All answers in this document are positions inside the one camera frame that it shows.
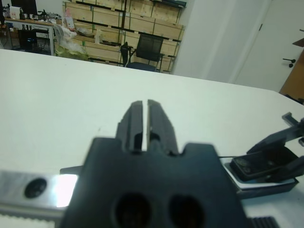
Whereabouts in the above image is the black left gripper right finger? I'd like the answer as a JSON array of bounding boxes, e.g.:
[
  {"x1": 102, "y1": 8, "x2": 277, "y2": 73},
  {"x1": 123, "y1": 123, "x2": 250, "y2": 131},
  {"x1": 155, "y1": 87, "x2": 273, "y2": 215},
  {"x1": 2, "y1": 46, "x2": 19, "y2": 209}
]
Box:
[{"x1": 147, "y1": 99, "x2": 179, "y2": 156}]

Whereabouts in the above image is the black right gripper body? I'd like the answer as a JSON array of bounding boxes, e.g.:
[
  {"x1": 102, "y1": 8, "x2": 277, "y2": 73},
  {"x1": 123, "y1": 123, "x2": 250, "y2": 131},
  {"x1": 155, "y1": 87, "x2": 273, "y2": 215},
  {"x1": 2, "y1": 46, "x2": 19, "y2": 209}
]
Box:
[{"x1": 282, "y1": 112, "x2": 304, "y2": 143}]

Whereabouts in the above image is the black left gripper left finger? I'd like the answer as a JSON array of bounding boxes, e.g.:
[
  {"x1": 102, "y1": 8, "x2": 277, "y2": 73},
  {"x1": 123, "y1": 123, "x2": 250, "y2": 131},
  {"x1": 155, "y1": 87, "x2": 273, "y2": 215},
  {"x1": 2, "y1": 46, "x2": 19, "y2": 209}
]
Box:
[{"x1": 115, "y1": 101, "x2": 144, "y2": 152}]

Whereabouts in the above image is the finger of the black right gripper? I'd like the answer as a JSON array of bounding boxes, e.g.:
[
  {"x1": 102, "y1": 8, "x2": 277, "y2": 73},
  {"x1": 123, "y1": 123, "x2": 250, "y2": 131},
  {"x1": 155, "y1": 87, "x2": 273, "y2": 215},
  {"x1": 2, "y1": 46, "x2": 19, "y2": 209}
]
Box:
[
  {"x1": 263, "y1": 155, "x2": 304, "y2": 183},
  {"x1": 247, "y1": 132, "x2": 289, "y2": 155}
]

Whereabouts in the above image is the black slim camera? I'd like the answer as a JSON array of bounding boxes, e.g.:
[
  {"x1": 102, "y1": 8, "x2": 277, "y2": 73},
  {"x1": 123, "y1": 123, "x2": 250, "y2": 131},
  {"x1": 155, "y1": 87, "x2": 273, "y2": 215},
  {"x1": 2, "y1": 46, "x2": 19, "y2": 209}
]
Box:
[{"x1": 230, "y1": 148, "x2": 302, "y2": 183}]

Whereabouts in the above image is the black box base white insert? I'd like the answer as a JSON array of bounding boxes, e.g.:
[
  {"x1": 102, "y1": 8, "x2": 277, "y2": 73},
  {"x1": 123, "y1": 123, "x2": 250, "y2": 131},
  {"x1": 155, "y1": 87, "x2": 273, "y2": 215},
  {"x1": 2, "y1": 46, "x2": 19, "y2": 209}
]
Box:
[{"x1": 223, "y1": 162, "x2": 299, "y2": 200}]

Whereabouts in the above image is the white box on desk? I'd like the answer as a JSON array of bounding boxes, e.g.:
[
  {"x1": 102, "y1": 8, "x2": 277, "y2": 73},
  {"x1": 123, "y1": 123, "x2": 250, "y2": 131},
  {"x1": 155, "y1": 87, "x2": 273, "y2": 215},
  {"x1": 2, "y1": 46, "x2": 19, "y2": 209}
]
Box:
[{"x1": 9, "y1": 6, "x2": 21, "y2": 19}]

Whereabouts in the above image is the flat board panel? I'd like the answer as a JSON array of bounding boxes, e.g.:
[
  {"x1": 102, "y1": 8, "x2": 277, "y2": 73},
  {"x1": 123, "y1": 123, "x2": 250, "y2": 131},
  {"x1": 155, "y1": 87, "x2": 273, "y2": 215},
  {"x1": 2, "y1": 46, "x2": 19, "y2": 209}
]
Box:
[{"x1": 279, "y1": 35, "x2": 304, "y2": 105}]

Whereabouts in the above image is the black upright stand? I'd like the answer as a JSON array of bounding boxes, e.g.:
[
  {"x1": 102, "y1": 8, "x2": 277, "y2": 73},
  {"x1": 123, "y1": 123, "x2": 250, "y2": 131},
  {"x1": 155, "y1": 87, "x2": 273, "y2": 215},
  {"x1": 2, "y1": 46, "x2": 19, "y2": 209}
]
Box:
[{"x1": 120, "y1": 42, "x2": 133, "y2": 67}]

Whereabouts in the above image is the black mesh office chair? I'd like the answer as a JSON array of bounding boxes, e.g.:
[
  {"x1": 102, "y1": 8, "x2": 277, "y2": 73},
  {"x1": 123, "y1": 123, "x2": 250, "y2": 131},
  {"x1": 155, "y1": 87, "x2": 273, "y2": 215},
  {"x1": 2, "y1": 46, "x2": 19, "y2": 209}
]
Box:
[{"x1": 125, "y1": 33, "x2": 166, "y2": 72}]

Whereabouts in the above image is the white door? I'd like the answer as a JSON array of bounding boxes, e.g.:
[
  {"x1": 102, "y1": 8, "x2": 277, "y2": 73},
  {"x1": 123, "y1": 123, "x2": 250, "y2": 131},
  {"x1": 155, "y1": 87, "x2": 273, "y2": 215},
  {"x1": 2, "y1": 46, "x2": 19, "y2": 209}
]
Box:
[{"x1": 234, "y1": 0, "x2": 304, "y2": 93}]

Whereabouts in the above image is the yellow plastic bag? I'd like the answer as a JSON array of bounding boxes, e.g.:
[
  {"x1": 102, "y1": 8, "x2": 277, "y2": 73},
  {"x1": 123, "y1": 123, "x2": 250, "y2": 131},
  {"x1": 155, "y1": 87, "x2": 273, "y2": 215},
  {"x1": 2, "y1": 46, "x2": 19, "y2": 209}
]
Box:
[{"x1": 56, "y1": 44, "x2": 90, "y2": 60}]

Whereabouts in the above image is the wooden crate stack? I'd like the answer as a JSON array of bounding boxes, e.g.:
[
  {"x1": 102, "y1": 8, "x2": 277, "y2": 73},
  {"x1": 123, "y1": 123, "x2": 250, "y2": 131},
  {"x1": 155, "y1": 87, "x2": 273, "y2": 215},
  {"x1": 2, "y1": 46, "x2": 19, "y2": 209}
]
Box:
[{"x1": 62, "y1": 0, "x2": 186, "y2": 73}]

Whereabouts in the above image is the white plastic bag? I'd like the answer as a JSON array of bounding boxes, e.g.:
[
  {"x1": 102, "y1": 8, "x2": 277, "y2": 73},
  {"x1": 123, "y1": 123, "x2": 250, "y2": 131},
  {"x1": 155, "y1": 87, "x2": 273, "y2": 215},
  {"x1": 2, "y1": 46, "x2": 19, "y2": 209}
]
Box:
[{"x1": 54, "y1": 23, "x2": 79, "y2": 47}]

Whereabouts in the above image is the pink printed package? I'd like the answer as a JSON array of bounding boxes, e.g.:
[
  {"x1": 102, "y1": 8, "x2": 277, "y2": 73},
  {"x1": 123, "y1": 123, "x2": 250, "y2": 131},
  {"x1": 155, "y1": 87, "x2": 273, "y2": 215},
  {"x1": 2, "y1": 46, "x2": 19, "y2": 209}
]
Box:
[{"x1": 65, "y1": 7, "x2": 76, "y2": 30}]

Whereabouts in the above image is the black computer tower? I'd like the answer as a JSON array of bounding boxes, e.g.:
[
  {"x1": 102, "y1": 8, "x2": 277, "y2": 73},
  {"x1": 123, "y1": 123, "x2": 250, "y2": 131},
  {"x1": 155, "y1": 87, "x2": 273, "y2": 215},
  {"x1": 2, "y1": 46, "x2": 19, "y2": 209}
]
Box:
[{"x1": 18, "y1": 29, "x2": 38, "y2": 50}]

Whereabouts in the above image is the wood top desk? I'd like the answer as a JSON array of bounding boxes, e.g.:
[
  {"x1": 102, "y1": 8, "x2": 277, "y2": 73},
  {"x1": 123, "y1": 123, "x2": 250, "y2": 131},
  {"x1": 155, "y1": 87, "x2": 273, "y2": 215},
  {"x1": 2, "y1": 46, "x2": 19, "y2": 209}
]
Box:
[{"x1": 4, "y1": 17, "x2": 57, "y2": 56}]

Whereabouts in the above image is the black computer monitor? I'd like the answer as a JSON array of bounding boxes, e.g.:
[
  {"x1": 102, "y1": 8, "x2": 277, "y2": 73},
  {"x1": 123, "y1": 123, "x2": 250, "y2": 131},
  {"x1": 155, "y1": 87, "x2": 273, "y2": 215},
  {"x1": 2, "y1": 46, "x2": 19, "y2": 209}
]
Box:
[{"x1": 10, "y1": 0, "x2": 38, "y2": 14}]

